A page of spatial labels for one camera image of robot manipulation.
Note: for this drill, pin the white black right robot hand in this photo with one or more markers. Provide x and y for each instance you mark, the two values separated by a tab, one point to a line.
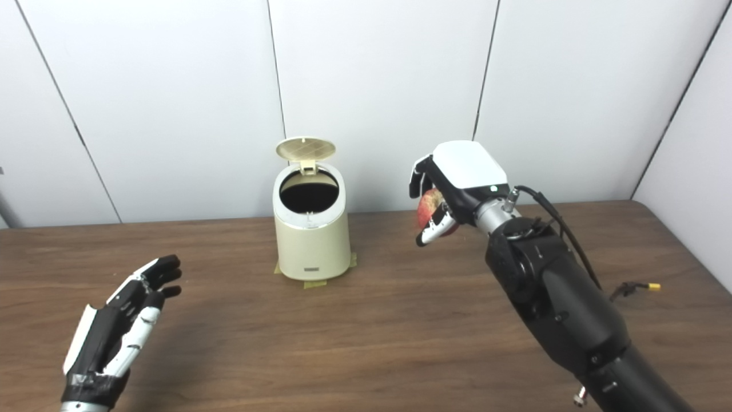
466	166

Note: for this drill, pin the cream-colored bin body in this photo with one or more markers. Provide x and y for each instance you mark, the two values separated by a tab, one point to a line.
311	249

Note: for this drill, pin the cream round bin lid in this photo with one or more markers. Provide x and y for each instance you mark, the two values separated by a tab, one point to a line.
306	147

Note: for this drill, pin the red apple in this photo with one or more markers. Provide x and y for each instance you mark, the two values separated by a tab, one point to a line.
429	207

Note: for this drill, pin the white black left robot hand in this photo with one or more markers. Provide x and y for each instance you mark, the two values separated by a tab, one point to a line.
100	343

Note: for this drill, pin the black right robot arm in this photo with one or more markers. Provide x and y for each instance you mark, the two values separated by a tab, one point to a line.
572	309

